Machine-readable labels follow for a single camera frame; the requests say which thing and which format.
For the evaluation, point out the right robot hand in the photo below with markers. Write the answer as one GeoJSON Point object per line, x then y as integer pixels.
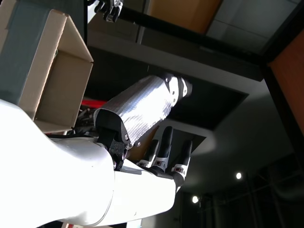
{"type": "Point", "coordinates": [71, 180]}

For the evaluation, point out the round ceiling spotlight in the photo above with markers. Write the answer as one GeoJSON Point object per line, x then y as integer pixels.
{"type": "Point", "coordinates": [194, 199]}
{"type": "Point", "coordinates": [238, 175]}

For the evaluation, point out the orange metal cart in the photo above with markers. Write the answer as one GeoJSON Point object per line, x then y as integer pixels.
{"type": "Point", "coordinates": [93, 102]}

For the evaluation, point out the cardboard box with grey tape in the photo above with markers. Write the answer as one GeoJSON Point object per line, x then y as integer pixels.
{"type": "Point", "coordinates": [64, 83]}

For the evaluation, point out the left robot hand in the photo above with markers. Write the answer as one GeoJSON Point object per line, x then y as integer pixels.
{"type": "Point", "coordinates": [110, 9]}

